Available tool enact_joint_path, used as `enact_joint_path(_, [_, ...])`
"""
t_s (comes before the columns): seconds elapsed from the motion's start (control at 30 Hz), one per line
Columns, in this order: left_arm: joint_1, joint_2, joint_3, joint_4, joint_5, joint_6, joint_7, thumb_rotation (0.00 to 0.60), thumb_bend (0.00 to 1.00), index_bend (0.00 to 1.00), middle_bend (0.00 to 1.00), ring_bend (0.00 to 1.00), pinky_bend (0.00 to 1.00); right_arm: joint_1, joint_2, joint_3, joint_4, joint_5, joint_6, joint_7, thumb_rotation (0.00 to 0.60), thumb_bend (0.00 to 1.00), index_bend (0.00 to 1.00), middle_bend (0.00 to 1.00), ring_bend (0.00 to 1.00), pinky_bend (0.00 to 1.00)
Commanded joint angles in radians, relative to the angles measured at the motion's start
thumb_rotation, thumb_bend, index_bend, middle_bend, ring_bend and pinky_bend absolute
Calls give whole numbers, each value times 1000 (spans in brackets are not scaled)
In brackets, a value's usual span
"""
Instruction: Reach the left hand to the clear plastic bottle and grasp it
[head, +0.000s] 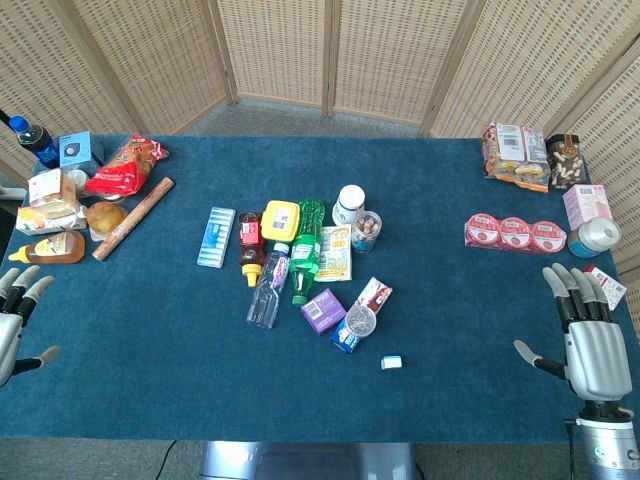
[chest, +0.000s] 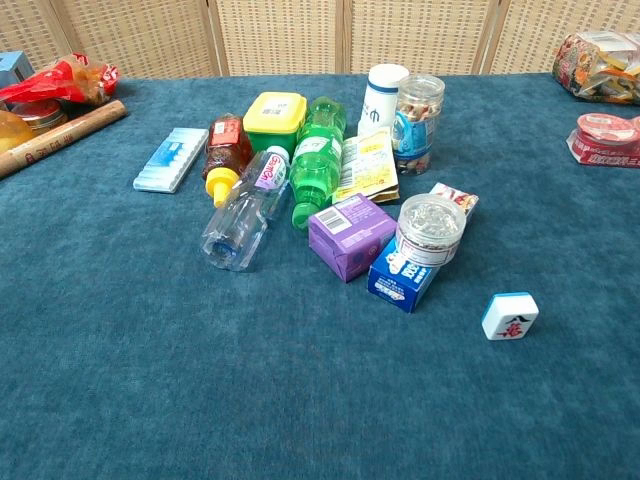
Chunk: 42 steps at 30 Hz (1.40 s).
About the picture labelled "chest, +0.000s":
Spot woven rattan folding screen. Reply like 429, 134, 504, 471
0, 0, 640, 79

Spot light blue box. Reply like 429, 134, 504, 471
0, 50, 36, 90

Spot yellow and white sachet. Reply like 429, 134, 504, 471
331, 126, 401, 207

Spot clear round jar of clips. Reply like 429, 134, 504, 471
394, 192, 467, 266

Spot clear tall snack jar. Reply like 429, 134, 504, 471
392, 74, 446, 177

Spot honey bottle with yellow cap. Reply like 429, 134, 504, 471
201, 113, 254, 209

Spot purple rectangular box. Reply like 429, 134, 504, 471
307, 193, 399, 284

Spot green tub with yellow lid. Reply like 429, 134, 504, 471
242, 91, 308, 156

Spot green plastic soda bottle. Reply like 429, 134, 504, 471
289, 95, 348, 231

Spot blue and white carton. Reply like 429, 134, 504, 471
367, 236, 441, 315

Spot small red patterned packet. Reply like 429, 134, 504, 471
429, 182, 480, 217

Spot clear bag of mixed snacks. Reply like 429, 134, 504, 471
551, 30, 640, 106

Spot clear plastic water bottle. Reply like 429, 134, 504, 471
200, 145, 292, 273

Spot brown cardboard roll tube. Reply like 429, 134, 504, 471
0, 99, 129, 181

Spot red plastic snack bag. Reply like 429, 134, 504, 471
0, 53, 121, 107

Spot red and white wrapped cups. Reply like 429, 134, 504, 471
565, 113, 640, 169

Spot yellow translucent bag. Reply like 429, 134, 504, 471
0, 109, 38, 157

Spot mahjong tile with blue back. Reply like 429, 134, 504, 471
481, 291, 541, 342

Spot round tin with metal lid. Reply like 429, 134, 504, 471
10, 99, 69, 132

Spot light blue ribbed flat pack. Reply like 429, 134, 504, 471
132, 127, 210, 195

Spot teal velvet tablecloth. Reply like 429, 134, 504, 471
0, 72, 640, 480

